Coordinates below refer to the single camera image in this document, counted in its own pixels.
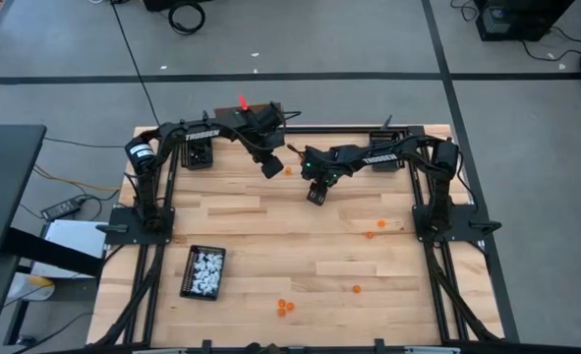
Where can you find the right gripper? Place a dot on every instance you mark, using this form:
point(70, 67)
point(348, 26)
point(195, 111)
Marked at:
point(327, 164)

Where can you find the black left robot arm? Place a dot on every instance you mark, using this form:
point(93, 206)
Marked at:
point(201, 134)

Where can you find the black power adapter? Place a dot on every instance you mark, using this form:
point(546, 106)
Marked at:
point(61, 209)

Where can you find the white box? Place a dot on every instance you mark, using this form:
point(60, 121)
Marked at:
point(74, 236)

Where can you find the black caster wheel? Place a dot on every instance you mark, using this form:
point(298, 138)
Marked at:
point(25, 340)

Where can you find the brown cardboard box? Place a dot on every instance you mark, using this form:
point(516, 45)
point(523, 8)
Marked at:
point(228, 114)

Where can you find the yellow object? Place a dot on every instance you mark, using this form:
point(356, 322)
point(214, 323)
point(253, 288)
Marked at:
point(41, 282)

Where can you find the black desk crossbar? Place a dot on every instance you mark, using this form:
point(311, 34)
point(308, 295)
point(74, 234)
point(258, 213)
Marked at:
point(54, 253)

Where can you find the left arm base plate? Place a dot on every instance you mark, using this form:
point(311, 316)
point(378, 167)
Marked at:
point(123, 237)

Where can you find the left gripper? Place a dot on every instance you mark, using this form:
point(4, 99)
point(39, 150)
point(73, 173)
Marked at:
point(268, 130)

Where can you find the black equipment cart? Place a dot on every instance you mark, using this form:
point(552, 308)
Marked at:
point(516, 24)

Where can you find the black desk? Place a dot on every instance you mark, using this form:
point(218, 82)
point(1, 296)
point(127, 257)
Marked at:
point(5, 192)

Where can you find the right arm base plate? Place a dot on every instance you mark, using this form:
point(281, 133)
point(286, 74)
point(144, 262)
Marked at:
point(423, 231)

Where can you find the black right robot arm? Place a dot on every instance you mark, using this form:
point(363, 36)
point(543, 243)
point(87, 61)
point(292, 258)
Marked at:
point(383, 158)

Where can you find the light grey metal strip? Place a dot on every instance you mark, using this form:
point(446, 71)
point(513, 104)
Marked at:
point(432, 351)
point(159, 351)

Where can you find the black plastic mesh basket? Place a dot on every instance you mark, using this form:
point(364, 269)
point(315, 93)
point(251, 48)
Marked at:
point(383, 136)
point(202, 166)
point(187, 275)

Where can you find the small red decoration piece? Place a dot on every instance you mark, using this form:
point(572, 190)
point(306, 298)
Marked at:
point(243, 103)

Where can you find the white bag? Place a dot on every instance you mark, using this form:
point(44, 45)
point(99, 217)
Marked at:
point(19, 290)

